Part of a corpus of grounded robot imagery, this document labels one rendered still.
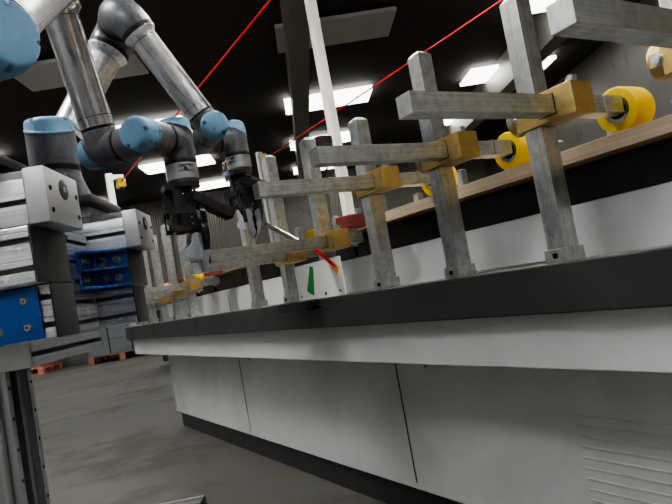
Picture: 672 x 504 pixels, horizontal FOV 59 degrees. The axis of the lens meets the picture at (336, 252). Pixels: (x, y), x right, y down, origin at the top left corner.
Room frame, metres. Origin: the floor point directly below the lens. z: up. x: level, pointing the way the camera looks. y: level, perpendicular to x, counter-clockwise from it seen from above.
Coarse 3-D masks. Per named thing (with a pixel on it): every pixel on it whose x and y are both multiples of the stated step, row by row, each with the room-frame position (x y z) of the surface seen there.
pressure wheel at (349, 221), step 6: (342, 216) 1.58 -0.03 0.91; (348, 216) 1.57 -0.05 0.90; (354, 216) 1.57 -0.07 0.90; (360, 216) 1.58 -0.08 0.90; (336, 222) 1.60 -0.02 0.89; (342, 222) 1.58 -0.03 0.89; (348, 222) 1.57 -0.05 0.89; (354, 222) 1.57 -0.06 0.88; (360, 222) 1.58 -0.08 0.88; (348, 228) 1.59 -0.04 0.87; (354, 228) 1.60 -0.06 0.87; (354, 252) 1.61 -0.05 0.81
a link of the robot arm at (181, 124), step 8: (160, 120) 1.35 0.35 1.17; (168, 120) 1.34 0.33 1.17; (176, 120) 1.34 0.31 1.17; (184, 120) 1.36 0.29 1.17; (176, 128) 1.33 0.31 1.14; (184, 128) 1.35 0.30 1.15; (184, 136) 1.34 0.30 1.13; (192, 136) 1.38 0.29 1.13; (184, 144) 1.34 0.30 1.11; (192, 144) 1.37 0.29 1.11; (176, 152) 1.34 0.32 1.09; (184, 152) 1.35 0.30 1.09; (192, 152) 1.36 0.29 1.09; (168, 160) 1.35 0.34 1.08; (176, 160) 1.34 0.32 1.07; (184, 160) 1.34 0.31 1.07; (192, 160) 1.36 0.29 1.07
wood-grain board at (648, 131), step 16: (640, 128) 0.97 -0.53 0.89; (656, 128) 0.95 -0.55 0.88; (592, 144) 1.05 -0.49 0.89; (608, 144) 1.02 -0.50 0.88; (624, 144) 1.00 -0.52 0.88; (640, 144) 1.01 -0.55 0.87; (576, 160) 1.08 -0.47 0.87; (592, 160) 1.10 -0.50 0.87; (496, 176) 1.25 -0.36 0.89; (512, 176) 1.21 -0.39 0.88; (528, 176) 1.18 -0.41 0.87; (464, 192) 1.34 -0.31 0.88; (480, 192) 1.30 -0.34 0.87; (400, 208) 1.54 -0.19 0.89; (416, 208) 1.48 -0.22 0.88; (432, 208) 1.46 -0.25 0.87; (224, 272) 2.68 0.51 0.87
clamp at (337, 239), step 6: (342, 228) 1.54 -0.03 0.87; (318, 234) 1.58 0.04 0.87; (324, 234) 1.55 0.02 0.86; (330, 234) 1.53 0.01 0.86; (336, 234) 1.52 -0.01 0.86; (342, 234) 1.53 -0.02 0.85; (348, 234) 1.54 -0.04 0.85; (330, 240) 1.53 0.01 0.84; (336, 240) 1.52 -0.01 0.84; (342, 240) 1.53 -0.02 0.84; (348, 240) 1.54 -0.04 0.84; (330, 246) 1.54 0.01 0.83; (336, 246) 1.52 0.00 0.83; (342, 246) 1.53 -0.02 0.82; (348, 246) 1.54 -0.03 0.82
